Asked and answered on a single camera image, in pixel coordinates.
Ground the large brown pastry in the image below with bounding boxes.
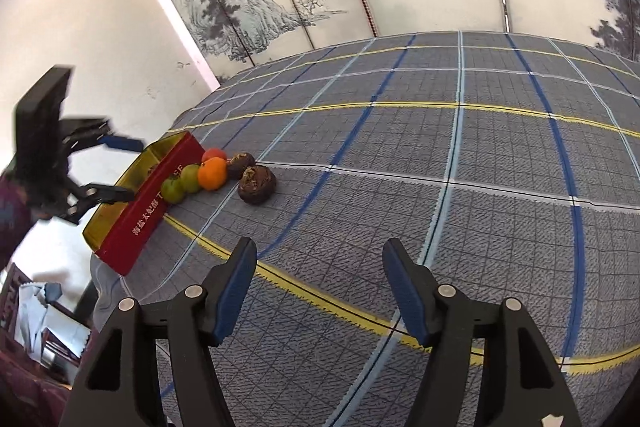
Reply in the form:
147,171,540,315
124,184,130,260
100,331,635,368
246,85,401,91
237,165,277,206

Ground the dark carved wooden furniture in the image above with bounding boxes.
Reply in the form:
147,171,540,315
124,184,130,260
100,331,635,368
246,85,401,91
0,261,98,427

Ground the white cloth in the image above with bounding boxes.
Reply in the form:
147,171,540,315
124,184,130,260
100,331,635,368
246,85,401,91
14,283,92,360

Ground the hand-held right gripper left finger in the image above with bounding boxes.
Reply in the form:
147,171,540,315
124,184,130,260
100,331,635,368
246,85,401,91
60,237,258,427

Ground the orange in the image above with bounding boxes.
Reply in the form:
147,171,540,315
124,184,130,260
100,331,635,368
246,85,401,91
197,157,229,192

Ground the person's left forearm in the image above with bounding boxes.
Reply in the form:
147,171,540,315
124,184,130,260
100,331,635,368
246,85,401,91
0,169,41,270

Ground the red box with gold inside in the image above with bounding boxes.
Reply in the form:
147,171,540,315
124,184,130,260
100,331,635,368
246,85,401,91
82,131,205,277

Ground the small brown pastry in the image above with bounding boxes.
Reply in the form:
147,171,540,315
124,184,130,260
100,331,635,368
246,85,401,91
227,152,256,180

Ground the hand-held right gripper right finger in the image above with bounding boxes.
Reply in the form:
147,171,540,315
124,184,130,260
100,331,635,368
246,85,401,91
382,237,583,427

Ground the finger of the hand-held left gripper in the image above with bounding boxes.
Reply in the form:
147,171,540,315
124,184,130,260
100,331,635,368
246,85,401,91
67,181,137,214
61,119,147,154

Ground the green round fruit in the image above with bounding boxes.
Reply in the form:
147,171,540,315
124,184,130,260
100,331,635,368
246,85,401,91
179,164,203,194
160,177,186,204

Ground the grey checked blanket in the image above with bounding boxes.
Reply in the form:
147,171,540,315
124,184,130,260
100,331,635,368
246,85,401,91
90,30,640,427

